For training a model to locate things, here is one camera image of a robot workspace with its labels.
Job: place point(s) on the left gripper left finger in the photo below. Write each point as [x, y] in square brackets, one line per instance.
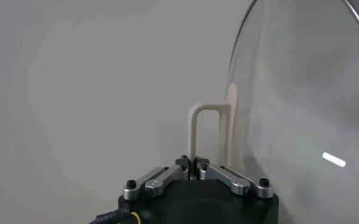
[154, 182]

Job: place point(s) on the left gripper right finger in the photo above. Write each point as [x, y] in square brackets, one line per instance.
[234, 181]

